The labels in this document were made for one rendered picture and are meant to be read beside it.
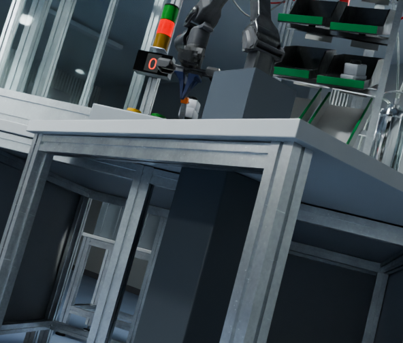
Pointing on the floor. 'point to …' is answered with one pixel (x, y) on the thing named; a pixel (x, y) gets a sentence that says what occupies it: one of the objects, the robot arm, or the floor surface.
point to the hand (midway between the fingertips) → (184, 87)
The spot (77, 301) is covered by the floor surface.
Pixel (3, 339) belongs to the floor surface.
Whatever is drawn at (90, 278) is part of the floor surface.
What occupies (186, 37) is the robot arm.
